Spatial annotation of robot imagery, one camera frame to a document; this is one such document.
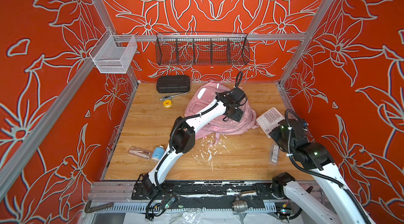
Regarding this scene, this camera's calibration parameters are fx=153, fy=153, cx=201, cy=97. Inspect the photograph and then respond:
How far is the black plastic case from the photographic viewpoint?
1124mm

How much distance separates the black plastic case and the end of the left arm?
45cm

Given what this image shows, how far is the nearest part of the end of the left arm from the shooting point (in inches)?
25.6
